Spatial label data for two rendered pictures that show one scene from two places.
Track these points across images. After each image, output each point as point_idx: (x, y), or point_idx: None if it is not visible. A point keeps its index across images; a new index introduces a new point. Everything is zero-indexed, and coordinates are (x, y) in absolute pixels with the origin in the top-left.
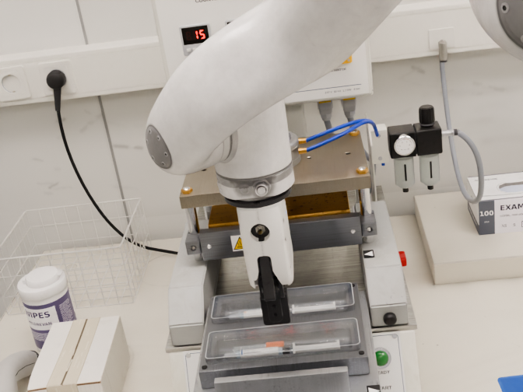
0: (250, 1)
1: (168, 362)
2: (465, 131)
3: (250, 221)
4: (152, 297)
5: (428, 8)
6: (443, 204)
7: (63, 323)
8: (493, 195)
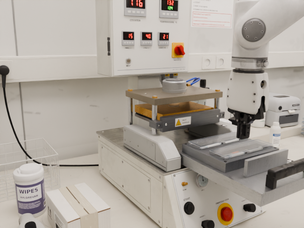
0: (151, 24)
1: (109, 205)
2: None
3: (261, 78)
4: (68, 183)
5: None
6: None
7: (53, 191)
8: None
